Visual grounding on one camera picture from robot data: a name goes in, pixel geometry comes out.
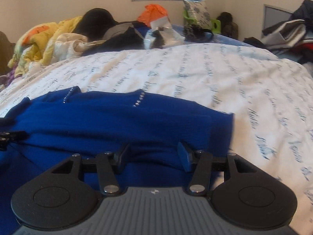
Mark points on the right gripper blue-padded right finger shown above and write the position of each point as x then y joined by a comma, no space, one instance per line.
201,164

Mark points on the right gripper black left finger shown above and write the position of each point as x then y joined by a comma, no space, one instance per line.
106,165

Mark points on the blue knit sweater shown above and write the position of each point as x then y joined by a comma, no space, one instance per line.
65,122

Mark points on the black and grey clothes pile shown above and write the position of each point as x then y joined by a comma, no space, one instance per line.
131,39

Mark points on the clothes heap on right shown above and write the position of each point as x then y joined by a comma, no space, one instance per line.
292,38

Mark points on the white duvet with blue script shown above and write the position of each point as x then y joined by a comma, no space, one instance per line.
271,99

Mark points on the yellow floral quilt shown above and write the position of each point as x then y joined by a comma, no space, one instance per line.
49,43

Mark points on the white crumpled plastic bag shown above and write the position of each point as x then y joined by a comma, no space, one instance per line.
162,35

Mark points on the dark brown plush toy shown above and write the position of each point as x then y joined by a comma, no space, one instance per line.
228,27

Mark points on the green plastic chair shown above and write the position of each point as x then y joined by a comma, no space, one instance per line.
215,25

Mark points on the black round cushion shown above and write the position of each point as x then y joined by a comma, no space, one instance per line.
95,23

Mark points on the blue floral white pillow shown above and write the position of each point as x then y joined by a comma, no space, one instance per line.
196,12

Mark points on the orange plastic bag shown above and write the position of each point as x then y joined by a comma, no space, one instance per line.
151,13

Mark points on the grey framed panel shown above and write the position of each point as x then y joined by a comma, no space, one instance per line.
273,15

